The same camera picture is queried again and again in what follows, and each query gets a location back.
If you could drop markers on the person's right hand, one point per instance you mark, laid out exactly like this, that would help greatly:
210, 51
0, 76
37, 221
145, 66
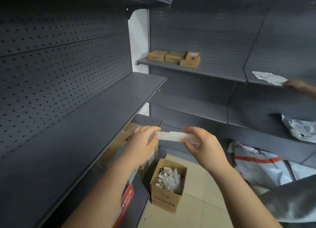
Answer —
209, 151

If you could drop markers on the person's left hand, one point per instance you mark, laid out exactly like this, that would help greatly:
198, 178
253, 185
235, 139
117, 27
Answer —
138, 147

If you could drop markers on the person's right thumb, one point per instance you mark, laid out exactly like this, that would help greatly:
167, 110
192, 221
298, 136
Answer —
189, 144

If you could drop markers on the person's left thumb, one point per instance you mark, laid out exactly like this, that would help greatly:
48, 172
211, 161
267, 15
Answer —
153, 142

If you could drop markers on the white packet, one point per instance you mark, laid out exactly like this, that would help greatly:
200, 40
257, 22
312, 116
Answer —
172, 136

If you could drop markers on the person's right forearm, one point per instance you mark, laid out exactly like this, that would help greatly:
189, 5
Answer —
244, 200

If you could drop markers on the person's left forearm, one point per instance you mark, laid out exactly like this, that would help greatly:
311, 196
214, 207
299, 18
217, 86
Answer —
106, 195

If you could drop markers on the another person's forearm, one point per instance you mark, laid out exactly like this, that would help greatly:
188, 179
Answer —
310, 91

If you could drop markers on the pile of white packets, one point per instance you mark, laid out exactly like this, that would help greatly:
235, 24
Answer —
169, 179

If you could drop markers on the small open cardboard box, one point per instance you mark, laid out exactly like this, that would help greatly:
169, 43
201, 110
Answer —
164, 200

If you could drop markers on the large red printed cardboard box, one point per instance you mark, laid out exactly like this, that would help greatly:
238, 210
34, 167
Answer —
126, 200

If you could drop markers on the white red striped mail bag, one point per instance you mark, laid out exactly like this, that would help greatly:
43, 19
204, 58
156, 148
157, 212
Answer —
259, 166

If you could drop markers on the flat brown cardboard box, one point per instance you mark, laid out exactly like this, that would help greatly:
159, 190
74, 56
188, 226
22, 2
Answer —
188, 63

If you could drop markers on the plain brown cardboard box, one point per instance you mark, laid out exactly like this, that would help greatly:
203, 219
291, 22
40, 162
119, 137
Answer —
174, 57
157, 56

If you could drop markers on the blue marked cardboard box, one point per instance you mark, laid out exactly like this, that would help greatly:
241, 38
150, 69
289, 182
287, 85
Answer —
193, 56

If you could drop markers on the grey pegboard shelving unit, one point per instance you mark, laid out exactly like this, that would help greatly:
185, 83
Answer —
197, 37
61, 92
284, 42

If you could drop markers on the white crumpled paper sheet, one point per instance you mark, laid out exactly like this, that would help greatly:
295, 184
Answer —
270, 77

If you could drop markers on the grey crumpled mail bag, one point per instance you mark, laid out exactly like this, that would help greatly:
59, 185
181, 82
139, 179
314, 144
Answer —
300, 129

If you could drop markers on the pale grey mail bag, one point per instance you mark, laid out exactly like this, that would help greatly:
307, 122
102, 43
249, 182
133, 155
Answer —
302, 170

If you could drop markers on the large grey sack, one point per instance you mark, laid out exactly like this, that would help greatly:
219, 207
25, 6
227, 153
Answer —
291, 200

